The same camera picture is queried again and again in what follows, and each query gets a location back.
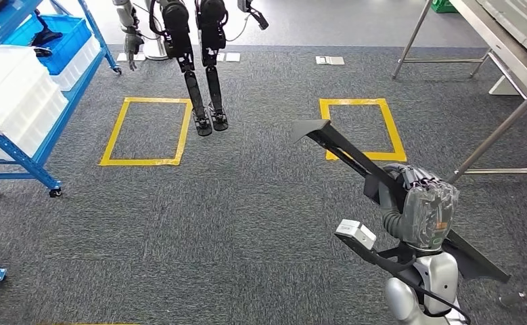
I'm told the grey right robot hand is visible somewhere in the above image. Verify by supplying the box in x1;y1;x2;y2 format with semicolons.
384;162;461;253

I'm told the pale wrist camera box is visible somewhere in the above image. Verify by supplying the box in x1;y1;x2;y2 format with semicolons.
336;219;378;252

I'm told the standing humanoid robot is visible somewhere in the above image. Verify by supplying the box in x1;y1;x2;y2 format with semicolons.
112;0;270;137

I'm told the white partition panel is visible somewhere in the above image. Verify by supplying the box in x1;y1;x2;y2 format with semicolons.
488;75;523;96

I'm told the white pedestal base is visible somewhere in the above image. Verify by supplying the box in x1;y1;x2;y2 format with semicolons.
143;0;170;61

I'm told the steel table with panel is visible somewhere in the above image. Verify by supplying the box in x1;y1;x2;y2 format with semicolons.
390;0;527;185

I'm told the long black plastic part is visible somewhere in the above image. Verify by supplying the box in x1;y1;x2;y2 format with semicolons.
290;118;512;284

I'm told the blue rack with casters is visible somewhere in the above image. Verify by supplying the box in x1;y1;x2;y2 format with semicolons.
0;0;123;200

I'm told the white plastic crate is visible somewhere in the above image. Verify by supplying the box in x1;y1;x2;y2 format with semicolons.
50;35;101;92
0;45;70;161

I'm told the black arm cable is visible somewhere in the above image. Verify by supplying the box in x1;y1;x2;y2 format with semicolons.
390;264;462;325

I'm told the standing robot grey hand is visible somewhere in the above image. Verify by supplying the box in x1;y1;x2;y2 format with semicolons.
124;32;145;72

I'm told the black camera bracket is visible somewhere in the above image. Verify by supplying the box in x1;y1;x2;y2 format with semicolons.
334;231;421;276

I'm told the black item in crate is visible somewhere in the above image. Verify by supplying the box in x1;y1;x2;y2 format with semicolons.
30;9;65;58

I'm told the green plastic crate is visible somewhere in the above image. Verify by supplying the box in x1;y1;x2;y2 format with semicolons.
430;0;459;14

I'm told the blue plastic crate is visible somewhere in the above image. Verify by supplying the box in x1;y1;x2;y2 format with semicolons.
3;14;94;77

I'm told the grey metal panel part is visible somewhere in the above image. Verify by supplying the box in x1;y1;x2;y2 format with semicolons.
475;0;527;58

